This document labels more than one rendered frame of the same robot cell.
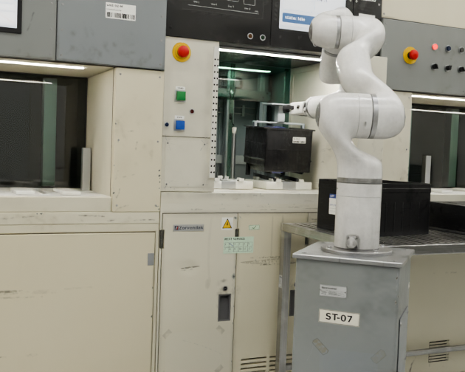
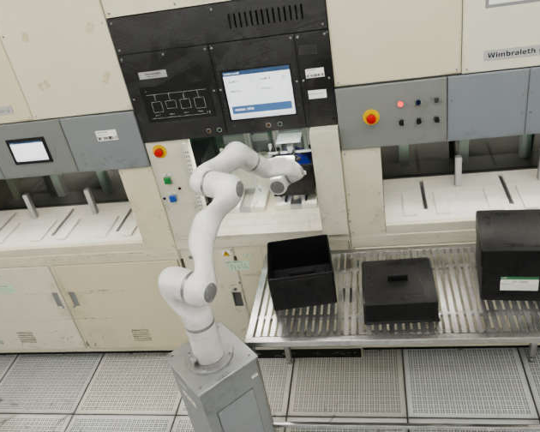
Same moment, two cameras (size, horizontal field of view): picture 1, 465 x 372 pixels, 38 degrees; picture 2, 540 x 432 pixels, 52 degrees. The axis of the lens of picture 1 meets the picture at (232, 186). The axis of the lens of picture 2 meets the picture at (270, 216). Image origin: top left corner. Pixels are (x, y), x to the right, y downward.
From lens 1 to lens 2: 2.23 m
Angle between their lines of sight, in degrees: 46
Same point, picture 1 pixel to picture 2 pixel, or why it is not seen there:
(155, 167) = (165, 225)
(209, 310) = (228, 300)
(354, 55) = (194, 230)
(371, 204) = (198, 343)
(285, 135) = not seen: hidden behind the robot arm
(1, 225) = (87, 260)
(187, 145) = (183, 208)
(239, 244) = (238, 265)
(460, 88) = (438, 135)
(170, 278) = not seen: hidden behind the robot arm
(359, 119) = (174, 297)
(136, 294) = not seen: hidden behind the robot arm
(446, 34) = (416, 88)
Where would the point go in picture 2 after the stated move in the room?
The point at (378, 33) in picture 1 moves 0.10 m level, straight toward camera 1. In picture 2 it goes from (223, 201) to (201, 214)
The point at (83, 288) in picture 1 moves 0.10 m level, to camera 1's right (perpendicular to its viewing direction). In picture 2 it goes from (143, 289) to (157, 293)
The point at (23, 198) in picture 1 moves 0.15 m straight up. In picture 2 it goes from (93, 246) to (83, 222)
